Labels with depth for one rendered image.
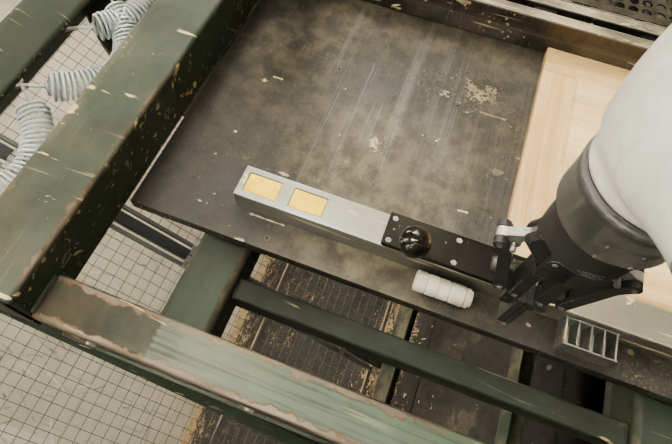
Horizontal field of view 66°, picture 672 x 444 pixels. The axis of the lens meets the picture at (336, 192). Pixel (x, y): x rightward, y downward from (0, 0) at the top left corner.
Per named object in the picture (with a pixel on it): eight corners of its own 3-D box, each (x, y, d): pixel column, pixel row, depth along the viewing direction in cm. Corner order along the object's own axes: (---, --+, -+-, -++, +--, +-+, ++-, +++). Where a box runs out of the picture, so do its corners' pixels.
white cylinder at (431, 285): (409, 292, 72) (465, 312, 71) (413, 285, 69) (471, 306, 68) (415, 273, 73) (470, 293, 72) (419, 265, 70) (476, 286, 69)
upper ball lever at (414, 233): (422, 253, 71) (426, 265, 58) (396, 243, 72) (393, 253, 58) (431, 226, 71) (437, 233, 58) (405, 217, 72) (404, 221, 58)
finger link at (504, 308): (525, 303, 52) (518, 300, 52) (502, 322, 58) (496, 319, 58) (530, 276, 53) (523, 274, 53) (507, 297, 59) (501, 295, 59)
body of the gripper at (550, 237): (546, 240, 37) (504, 284, 45) (669, 282, 35) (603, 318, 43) (561, 157, 40) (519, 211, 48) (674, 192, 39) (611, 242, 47)
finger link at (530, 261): (568, 266, 42) (551, 260, 42) (516, 305, 52) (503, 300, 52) (574, 225, 44) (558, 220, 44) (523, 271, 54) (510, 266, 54)
